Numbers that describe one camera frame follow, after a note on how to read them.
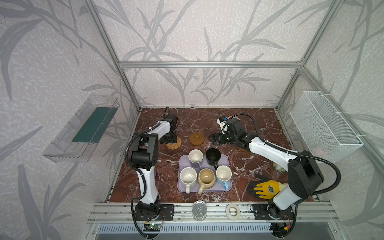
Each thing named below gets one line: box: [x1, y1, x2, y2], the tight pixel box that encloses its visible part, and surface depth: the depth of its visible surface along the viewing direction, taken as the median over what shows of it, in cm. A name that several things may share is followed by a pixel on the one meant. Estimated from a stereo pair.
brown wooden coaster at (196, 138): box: [189, 132, 205, 146], surface depth 104 cm
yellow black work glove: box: [247, 180, 288, 200], surface depth 80 cm
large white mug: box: [179, 167, 197, 194], surface depth 80 cm
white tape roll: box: [225, 203, 241, 221], surface depth 75 cm
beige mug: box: [198, 168, 216, 196], surface depth 79 cm
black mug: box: [205, 148, 221, 171], surface depth 89 cm
